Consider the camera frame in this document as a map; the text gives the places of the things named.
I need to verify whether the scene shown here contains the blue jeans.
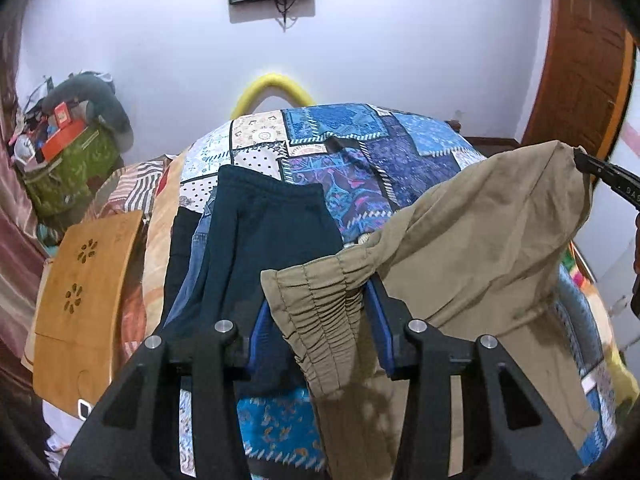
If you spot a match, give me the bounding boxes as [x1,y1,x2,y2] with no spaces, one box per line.
[164,199,217,328]

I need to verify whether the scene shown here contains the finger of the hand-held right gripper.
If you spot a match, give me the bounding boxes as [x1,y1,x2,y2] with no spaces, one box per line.
[572,145,640,212]

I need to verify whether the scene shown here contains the orange striped blanket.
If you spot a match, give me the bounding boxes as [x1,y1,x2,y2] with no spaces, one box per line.
[81,156,187,321]

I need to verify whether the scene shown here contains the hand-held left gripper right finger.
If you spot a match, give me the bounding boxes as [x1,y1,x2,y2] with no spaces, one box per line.
[365,275,587,480]

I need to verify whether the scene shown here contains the black pants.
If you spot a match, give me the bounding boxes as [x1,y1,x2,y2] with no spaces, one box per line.
[161,206,202,313]

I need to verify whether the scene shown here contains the yellow foam tube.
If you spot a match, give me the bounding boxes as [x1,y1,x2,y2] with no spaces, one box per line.
[229,73,315,120]

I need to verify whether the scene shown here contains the brown wooden wardrobe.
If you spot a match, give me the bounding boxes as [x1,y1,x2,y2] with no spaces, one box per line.
[519,0,639,162]

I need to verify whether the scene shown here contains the grey long pillow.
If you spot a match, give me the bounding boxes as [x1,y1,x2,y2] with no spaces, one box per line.
[42,72,134,152]

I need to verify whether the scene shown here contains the khaki pants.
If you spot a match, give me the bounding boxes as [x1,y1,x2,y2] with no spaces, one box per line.
[261,140,597,480]

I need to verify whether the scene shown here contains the striped red curtain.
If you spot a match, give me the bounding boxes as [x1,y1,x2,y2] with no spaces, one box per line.
[0,20,52,391]

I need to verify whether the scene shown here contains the patchwork printed blanket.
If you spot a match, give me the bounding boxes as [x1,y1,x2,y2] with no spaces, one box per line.
[176,103,622,480]

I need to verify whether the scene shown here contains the wooden lap desk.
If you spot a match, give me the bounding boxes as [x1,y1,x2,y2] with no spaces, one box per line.
[30,209,146,412]

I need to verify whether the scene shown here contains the green fabric storage bag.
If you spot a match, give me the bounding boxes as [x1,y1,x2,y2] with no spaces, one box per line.
[22,124,127,219]

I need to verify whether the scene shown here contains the dark navy pants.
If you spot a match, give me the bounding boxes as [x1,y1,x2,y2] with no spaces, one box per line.
[204,164,346,397]

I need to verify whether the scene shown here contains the black hanging monitor cable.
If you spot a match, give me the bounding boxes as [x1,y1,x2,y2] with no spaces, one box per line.
[273,0,302,32]

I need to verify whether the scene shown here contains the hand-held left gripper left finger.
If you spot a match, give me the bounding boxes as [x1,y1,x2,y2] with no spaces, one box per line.
[57,305,274,480]

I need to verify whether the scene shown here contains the orange box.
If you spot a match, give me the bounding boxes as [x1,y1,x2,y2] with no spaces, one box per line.
[40,116,87,162]

